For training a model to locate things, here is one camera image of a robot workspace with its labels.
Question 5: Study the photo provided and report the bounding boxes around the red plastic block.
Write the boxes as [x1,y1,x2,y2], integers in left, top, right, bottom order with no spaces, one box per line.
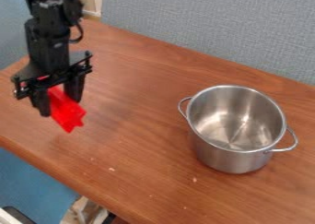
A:
[48,87,86,133]

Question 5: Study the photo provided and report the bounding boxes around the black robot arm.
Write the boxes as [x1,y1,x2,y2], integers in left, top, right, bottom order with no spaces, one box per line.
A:
[10,0,92,117]

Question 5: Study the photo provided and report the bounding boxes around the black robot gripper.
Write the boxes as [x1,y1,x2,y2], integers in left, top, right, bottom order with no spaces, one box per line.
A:
[10,18,92,117]

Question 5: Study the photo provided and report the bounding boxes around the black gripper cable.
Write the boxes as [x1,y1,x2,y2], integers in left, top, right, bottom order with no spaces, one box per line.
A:
[68,21,85,45]

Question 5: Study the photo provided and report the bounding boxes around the stainless steel pot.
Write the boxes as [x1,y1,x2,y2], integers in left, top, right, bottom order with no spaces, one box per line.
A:
[177,85,296,174]

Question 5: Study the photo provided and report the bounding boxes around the black and white floor object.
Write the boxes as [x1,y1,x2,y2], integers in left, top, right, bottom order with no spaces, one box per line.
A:
[0,206,36,224]

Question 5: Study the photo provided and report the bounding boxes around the wooden table leg frame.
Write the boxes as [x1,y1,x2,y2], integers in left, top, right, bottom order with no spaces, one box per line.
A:
[60,196,108,224]

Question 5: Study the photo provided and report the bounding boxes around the beige wooden shelf unit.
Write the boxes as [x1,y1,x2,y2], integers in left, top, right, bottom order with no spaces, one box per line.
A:
[78,0,102,18]

